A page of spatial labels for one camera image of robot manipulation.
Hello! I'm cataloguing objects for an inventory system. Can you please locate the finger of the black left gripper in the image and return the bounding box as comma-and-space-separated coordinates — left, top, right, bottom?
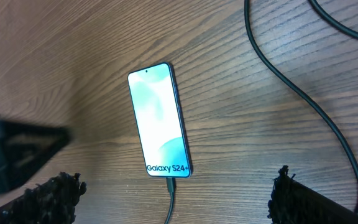
0, 119, 71, 195

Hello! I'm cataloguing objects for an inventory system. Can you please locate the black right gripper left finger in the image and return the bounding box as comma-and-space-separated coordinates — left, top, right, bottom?
0, 172, 86, 224

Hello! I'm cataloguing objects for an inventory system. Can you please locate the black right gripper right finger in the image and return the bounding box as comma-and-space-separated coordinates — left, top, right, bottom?
268, 165, 358, 224

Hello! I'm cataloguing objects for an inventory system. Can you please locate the black charger cable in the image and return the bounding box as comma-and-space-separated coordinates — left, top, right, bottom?
163, 0, 358, 224

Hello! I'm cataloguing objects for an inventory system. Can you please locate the Samsung Galaxy smartphone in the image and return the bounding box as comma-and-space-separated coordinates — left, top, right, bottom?
127, 62, 192, 178

